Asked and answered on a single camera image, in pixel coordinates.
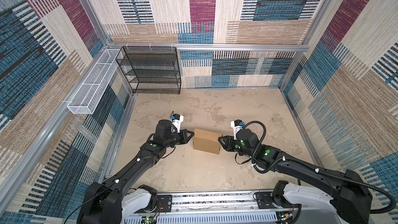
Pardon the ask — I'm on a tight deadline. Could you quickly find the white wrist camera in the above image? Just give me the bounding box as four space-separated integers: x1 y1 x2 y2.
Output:
170 112 184 133
231 119 245 140

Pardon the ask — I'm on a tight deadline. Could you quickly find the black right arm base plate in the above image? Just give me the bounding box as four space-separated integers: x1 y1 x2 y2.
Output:
252 191 299 209

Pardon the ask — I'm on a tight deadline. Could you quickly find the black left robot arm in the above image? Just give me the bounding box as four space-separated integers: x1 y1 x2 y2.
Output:
77 120 195 224

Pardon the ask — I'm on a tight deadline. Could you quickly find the white wire mesh basket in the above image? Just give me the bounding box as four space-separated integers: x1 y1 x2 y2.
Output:
67 49 120 115

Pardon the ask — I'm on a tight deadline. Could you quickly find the black wire mesh shelf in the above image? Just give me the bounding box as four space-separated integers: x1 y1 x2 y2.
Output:
116 46 182 94

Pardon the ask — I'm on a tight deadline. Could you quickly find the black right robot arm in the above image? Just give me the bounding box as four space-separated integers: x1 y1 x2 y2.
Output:
218 129 373 224

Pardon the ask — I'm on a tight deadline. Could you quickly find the brown cardboard box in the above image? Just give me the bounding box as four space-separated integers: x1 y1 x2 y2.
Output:
193 129 222 155

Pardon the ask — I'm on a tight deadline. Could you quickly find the black corrugated cable conduit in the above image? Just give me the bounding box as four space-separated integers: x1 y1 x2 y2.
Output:
242 120 397 222

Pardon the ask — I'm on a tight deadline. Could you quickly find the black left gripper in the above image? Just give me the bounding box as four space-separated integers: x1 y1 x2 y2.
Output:
164 130 194 149

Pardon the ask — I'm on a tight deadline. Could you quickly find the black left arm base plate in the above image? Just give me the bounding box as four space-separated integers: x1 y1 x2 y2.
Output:
148 195 173 213

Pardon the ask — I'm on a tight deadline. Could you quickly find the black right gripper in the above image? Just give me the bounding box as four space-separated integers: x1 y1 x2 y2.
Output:
217 136 254 159

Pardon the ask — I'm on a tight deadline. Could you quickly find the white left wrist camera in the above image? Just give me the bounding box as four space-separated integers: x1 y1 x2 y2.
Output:
170 112 184 133

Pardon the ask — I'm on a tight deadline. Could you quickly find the aluminium front mounting rail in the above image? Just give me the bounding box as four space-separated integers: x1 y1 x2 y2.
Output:
77 189 352 224

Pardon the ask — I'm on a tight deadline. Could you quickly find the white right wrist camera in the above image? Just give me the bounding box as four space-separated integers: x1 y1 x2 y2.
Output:
231 119 245 140

